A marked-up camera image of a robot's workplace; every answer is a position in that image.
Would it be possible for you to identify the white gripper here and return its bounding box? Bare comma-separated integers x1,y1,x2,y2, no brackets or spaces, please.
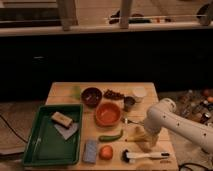
142,133,159,152

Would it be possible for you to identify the black cable at right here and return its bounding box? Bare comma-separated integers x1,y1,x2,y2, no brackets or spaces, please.
178,162,213,171

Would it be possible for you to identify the white cup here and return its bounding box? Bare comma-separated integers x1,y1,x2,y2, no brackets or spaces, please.
132,87,147,103

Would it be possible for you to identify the grey blue sponge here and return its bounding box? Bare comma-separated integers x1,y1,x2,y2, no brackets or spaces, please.
83,139,98,164

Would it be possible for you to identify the orange fruit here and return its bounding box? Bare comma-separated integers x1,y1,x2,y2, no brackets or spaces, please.
99,145,113,160

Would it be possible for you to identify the white handled dish brush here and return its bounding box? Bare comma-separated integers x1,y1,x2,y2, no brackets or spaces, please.
121,150,170,163

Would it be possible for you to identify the small metal cup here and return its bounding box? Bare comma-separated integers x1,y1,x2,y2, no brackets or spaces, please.
124,96,136,112

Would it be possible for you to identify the dark purple bowl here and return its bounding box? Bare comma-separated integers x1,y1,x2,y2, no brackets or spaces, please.
81,87,102,108

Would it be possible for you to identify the grey cloth in tray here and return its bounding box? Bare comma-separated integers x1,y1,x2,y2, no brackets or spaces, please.
54,123,79,140

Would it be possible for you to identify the green cucumber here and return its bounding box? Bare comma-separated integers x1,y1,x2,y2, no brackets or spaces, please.
98,130,123,142

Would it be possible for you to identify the pale green vegetable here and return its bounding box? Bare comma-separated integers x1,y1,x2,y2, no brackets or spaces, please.
71,86,81,100

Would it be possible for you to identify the orange bowl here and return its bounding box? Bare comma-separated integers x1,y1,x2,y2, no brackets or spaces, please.
94,102,121,127

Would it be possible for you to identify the black cable on floor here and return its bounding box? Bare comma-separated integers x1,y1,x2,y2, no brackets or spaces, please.
0,113,29,145

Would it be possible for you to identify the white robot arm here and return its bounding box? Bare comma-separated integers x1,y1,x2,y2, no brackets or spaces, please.
144,98,213,154

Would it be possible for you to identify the wooden block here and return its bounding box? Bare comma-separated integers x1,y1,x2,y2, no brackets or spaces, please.
51,112,73,128

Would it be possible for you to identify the bunch of dark grapes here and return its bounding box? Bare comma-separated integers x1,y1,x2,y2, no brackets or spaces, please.
104,89,124,100

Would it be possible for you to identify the green plastic tray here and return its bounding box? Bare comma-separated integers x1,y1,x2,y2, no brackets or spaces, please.
22,104,83,167

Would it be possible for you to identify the metal spoon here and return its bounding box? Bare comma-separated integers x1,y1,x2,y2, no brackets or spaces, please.
122,118,144,126

